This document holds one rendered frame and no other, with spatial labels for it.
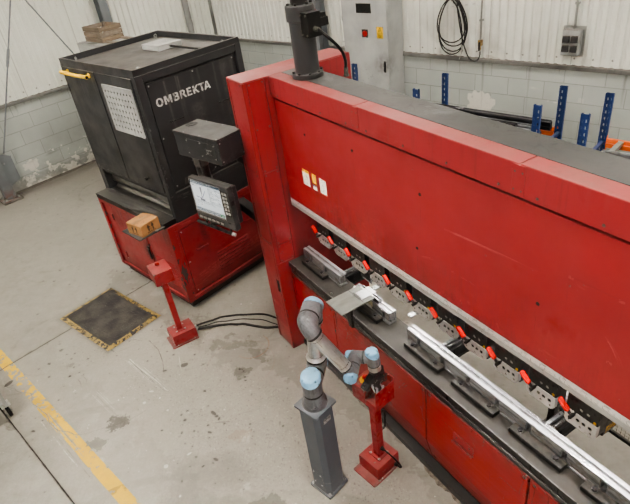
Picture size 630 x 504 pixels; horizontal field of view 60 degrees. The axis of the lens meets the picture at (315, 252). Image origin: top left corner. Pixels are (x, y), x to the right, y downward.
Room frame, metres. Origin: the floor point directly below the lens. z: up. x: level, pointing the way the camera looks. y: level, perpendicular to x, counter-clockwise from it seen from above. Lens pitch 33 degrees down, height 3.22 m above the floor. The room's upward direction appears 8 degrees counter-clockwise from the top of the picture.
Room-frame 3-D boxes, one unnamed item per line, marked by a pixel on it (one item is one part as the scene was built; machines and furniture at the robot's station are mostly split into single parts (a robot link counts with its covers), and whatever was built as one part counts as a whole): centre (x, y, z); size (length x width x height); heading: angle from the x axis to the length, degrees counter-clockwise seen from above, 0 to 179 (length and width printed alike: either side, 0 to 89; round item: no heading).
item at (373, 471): (2.26, -0.20, 0.06); 0.25 x 0.20 x 0.12; 127
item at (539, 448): (1.61, -0.92, 0.89); 0.30 x 0.05 x 0.03; 28
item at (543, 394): (1.67, -0.96, 1.26); 0.15 x 0.09 x 0.17; 28
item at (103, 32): (7.98, 2.30, 2.05); 0.88 x 0.33 x 0.20; 43
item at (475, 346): (2.02, -0.77, 1.26); 0.15 x 0.09 x 0.17; 28
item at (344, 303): (2.81, -0.18, 1.00); 0.26 x 0.18 x 0.01; 118
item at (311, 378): (2.20, 0.13, 0.94); 0.13 x 0.12 x 0.14; 163
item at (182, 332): (3.88, 1.32, 0.41); 0.25 x 0.20 x 0.83; 118
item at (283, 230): (3.83, -0.01, 1.15); 0.85 x 0.25 x 2.30; 118
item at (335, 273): (3.37, -0.06, 0.92); 0.50 x 0.06 x 0.10; 28
